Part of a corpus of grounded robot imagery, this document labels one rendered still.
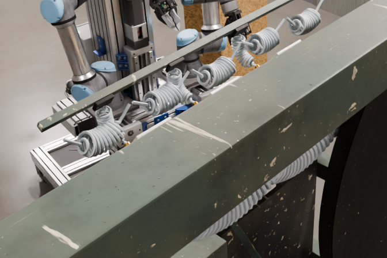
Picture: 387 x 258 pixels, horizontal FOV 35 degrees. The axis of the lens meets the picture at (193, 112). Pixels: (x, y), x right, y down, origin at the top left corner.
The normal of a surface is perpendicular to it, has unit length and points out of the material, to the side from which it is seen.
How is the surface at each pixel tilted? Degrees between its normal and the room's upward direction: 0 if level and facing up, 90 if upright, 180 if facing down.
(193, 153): 0
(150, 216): 90
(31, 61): 0
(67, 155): 0
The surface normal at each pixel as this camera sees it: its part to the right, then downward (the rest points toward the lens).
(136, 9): 0.57, 0.41
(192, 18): -0.76, 0.40
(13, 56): -0.07, -0.84
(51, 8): -0.46, 0.39
